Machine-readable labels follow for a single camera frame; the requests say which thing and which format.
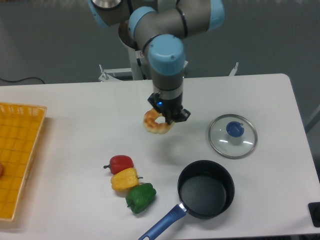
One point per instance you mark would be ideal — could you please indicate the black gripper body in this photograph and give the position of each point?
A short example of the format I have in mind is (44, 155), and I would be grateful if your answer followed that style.
(172, 102)

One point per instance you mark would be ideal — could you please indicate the black saucepan blue handle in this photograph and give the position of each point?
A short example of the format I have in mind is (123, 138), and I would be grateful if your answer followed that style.
(205, 190)

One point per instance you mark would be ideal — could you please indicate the yellow bell pepper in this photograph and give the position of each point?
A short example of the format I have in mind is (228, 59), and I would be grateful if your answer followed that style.
(125, 180)

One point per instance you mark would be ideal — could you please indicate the red bell pepper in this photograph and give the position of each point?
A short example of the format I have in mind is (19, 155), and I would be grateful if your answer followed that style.
(119, 163)

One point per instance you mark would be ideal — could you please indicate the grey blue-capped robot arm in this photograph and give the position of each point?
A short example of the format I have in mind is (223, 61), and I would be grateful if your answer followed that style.
(159, 36)

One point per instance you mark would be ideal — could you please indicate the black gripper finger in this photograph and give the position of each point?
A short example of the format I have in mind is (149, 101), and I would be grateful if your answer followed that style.
(177, 116)
(157, 103)

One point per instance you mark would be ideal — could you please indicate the black device at table edge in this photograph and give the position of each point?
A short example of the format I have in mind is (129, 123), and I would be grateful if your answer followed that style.
(314, 210)

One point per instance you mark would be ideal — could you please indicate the glass lid blue knob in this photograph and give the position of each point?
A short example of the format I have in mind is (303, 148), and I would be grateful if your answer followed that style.
(232, 136)

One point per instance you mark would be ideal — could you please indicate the glazed twisted donut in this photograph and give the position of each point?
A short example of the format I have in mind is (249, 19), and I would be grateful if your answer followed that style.
(151, 126)

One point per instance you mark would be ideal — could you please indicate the green bell pepper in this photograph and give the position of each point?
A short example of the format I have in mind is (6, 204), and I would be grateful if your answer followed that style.
(140, 197)

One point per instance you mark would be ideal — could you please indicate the yellow woven basket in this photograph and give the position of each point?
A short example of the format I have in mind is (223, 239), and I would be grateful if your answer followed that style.
(20, 126)

